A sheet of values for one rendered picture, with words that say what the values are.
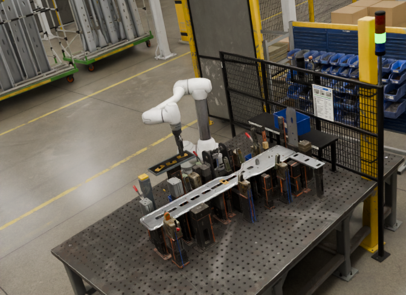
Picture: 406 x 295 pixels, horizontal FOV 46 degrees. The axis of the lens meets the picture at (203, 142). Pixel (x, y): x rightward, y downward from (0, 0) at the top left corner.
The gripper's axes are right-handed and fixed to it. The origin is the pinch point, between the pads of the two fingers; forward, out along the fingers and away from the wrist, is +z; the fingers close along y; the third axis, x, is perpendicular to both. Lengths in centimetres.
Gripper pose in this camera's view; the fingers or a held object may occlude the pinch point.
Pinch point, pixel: (180, 151)
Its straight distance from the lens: 381.5
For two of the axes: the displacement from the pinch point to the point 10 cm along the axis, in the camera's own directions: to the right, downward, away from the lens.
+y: 4.1, 3.5, -8.4
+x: 9.0, -3.2, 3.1
